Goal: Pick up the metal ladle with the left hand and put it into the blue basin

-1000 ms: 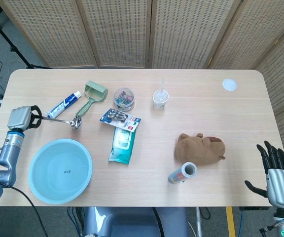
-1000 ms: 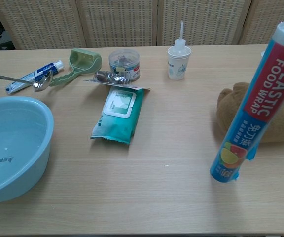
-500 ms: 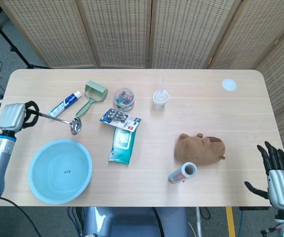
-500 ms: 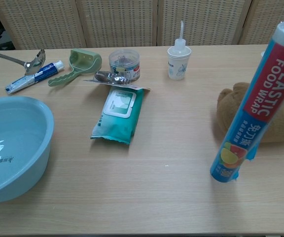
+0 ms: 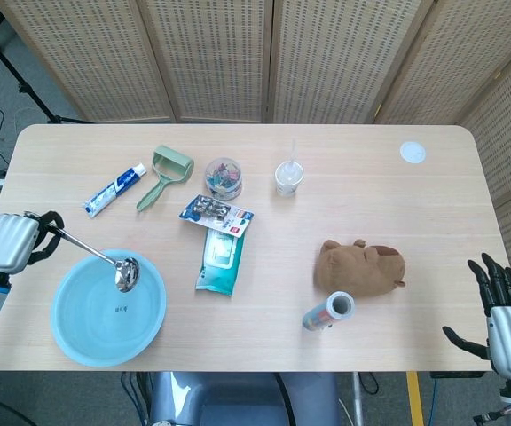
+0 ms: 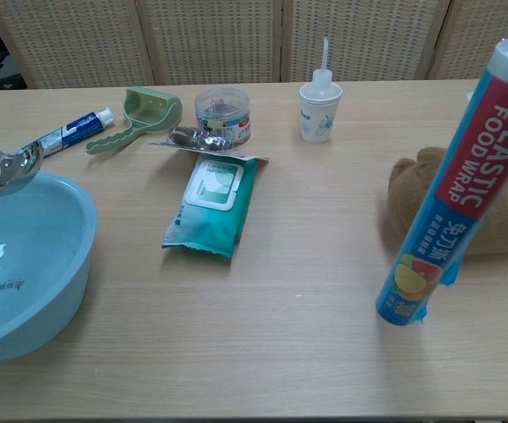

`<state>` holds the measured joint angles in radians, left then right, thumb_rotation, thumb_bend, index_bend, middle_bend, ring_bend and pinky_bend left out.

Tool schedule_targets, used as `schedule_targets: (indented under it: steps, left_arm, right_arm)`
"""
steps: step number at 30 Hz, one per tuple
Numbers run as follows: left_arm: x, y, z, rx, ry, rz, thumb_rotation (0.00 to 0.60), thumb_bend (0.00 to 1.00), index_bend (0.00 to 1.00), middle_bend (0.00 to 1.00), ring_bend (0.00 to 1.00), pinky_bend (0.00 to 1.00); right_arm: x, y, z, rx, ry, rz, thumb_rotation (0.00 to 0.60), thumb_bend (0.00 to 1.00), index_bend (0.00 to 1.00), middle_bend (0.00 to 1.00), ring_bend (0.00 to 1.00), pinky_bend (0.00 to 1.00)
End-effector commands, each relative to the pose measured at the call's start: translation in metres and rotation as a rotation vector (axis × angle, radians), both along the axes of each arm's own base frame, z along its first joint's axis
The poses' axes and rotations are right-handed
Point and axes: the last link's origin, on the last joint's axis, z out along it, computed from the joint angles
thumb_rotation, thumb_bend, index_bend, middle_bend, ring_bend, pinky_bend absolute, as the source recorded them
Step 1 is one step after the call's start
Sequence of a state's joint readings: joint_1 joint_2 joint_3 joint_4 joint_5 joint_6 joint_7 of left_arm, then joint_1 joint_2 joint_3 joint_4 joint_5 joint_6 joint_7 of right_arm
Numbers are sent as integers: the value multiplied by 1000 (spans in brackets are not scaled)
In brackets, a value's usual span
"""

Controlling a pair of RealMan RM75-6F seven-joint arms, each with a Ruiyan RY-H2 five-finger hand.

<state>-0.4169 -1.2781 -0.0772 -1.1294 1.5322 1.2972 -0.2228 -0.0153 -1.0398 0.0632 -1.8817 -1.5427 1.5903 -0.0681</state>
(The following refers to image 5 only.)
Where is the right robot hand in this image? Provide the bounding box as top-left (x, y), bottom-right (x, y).
top-left (442, 252), bottom-right (511, 382)

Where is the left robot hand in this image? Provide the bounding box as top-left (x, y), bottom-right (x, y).
top-left (0, 210), bottom-right (66, 274)

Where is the metal ladle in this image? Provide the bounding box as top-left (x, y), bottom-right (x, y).
top-left (42, 221), bottom-right (141, 294)

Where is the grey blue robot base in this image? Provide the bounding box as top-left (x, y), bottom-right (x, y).
top-left (146, 371), bottom-right (341, 426)

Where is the light blue plastic basin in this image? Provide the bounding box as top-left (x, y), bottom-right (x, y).
top-left (51, 248), bottom-right (168, 368)

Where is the blue white toothpaste tube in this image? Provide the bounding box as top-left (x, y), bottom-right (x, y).
top-left (82, 162), bottom-right (146, 218)

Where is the brown plush toy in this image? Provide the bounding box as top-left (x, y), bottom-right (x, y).
top-left (313, 239), bottom-right (407, 300)

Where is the green lint roller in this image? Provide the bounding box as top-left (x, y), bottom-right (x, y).
top-left (136, 145), bottom-right (194, 212)

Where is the black tripod stand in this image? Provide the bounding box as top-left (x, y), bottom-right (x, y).
top-left (0, 0), bottom-right (82, 125)

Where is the colourful paper roll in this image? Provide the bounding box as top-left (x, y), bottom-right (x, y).
top-left (302, 290), bottom-right (356, 332)

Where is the blister pack of batteries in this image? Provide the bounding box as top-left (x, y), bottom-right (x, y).
top-left (178, 193), bottom-right (256, 236)

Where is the teal wet wipes pack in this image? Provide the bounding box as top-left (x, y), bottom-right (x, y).
top-left (194, 227), bottom-right (248, 296)

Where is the clear jar of binder clips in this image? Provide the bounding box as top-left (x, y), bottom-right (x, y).
top-left (205, 158), bottom-right (244, 200)

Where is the woven folding screen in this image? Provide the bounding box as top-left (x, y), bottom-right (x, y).
top-left (0, 0), bottom-right (511, 285)

